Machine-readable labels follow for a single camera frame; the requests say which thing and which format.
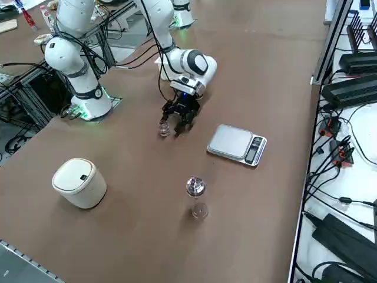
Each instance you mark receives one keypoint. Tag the white lidded bin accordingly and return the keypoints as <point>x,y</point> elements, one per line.
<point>79,188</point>

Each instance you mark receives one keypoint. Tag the aluminium profile rail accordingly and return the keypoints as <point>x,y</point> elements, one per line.
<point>332,41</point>

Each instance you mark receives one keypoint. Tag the orange and black plug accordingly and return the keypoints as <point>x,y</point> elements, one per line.
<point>331,125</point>
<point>341,153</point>

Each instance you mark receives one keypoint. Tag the aluminium frame stand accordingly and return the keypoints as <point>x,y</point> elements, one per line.
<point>32,75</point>

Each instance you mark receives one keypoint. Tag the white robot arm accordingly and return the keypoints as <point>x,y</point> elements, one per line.
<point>184,14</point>
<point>63,56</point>

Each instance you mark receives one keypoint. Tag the black power adapter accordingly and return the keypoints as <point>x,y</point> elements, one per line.
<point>344,238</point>
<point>359,63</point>
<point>338,274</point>
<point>350,92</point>

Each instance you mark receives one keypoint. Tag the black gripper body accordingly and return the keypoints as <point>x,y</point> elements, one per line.
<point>186,103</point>

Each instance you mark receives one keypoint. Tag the grey metal tray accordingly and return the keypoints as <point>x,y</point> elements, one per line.
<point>17,268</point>

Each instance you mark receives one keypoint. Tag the dark slotted rack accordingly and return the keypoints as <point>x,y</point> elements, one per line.
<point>356,32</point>

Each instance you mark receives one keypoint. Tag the glass bottle with steel pump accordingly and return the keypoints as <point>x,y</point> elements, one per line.
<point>195,185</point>

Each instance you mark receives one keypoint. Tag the white open box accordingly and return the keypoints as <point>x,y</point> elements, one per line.
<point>164,66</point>

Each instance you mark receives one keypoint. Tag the white bottle with pink label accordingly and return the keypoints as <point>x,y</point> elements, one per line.
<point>47,17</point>

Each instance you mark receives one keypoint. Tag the silver digital kitchen scale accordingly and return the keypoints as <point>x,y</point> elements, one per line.
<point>229,140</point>

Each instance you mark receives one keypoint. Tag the flat snack packet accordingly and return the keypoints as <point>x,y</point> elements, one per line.
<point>41,38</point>

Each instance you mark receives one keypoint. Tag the red drink bottle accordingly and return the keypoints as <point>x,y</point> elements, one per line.
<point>28,18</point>

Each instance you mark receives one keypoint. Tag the wooden board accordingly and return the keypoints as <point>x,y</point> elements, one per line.
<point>7,26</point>

